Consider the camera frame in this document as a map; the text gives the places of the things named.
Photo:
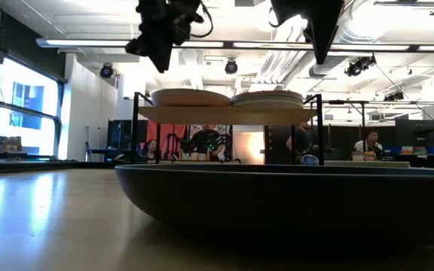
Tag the long ceiling light bar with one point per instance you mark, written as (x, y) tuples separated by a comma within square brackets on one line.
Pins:
[(89, 42)]

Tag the large pink plate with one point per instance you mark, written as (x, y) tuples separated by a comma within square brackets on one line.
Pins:
[(190, 101)]

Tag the cardboard boxes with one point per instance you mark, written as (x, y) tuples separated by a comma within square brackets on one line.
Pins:
[(11, 145)]

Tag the large dark bowl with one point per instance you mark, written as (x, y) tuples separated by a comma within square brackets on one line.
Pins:
[(277, 199)]

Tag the large window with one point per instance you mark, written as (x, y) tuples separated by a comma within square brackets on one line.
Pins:
[(28, 94)]

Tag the silver ventilation duct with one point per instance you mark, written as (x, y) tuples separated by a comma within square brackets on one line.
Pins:
[(360, 26)]

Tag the small white plate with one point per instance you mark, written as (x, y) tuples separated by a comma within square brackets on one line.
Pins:
[(268, 106)]

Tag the red panel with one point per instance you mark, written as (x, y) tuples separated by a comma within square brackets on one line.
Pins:
[(154, 133)]

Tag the black screen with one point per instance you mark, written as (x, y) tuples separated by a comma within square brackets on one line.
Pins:
[(418, 131)]

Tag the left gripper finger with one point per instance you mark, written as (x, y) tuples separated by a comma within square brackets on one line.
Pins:
[(138, 48), (160, 52)]

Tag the black spotlight pair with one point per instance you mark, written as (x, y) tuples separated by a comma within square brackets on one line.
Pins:
[(394, 96)]

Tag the black ceiling track fixture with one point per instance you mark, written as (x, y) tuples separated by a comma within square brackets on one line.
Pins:
[(405, 3)]

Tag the stack of plates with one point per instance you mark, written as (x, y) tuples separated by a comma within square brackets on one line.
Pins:
[(268, 98)]

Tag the blue and white round object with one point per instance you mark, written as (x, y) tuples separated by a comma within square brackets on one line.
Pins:
[(309, 160)]

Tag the wooden shelf black metal legs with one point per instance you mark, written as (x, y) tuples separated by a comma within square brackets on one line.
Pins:
[(224, 115)]

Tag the black background robot arm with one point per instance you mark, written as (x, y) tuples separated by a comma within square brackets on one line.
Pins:
[(172, 143)]

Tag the person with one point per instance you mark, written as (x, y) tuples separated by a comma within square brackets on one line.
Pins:
[(369, 145), (150, 147), (300, 141), (206, 141)]

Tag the black ceiling spotlight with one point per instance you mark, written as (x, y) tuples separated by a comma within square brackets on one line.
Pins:
[(106, 71), (231, 67)]

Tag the black spotlight cluster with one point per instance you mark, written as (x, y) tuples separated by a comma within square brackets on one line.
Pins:
[(358, 67)]

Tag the small blue-grey plate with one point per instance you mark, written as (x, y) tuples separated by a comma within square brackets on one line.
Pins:
[(268, 92)]

